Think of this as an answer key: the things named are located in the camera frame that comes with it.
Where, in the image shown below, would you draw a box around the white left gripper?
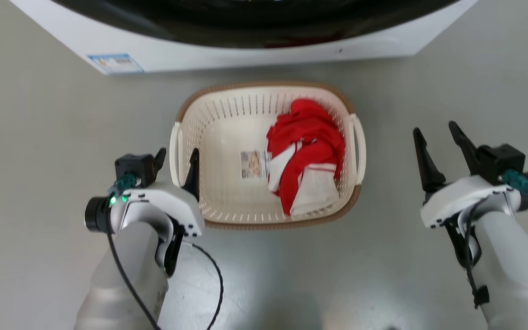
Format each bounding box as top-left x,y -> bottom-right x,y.
84,146 -> 206,239

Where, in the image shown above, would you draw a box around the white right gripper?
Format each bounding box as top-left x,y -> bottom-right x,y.
412,121 -> 528,230

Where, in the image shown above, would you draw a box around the cream plastic laundry basket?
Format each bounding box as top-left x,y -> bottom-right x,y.
169,82 -> 367,231

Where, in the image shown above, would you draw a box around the printed paper basket label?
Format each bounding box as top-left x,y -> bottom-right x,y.
240,150 -> 272,180

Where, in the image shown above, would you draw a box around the blue energy label sticker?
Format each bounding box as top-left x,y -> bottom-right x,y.
87,53 -> 146,75

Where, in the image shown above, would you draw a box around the white washing machine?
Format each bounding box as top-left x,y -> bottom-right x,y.
10,0 -> 479,76

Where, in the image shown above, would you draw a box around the red and white garment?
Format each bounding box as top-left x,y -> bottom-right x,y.
266,98 -> 347,217

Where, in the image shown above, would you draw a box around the dark glass washing machine door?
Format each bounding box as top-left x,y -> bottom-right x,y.
51,0 -> 462,50

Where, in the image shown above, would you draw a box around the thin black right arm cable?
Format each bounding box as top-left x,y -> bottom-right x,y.
463,196 -> 490,309

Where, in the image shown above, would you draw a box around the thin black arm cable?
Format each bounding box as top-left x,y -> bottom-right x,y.
182,242 -> 225,330
463,196 -> 490,309
105,215 -> 162,330

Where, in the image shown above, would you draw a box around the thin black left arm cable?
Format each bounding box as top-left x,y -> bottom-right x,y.
105,215 -> 162,330
182,242 -> 225,330

